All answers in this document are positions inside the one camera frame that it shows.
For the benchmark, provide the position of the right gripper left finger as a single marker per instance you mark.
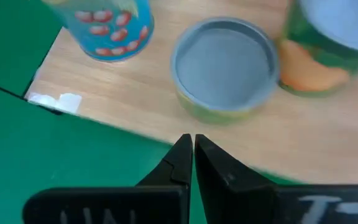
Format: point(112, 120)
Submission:
point(166, 202)

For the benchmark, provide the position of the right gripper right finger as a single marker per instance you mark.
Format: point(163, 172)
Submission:
point(244, 202)

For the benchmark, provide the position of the black metal shelf wooden board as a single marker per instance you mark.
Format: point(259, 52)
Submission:
point(120, 99)

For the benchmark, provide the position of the short yellow-green can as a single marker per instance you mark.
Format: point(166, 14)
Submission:
point(225, 68)

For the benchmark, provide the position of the green peaches can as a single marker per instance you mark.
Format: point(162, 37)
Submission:
point(309, 71)

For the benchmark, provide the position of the blue cherries can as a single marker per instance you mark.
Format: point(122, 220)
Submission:
point(110, 34)

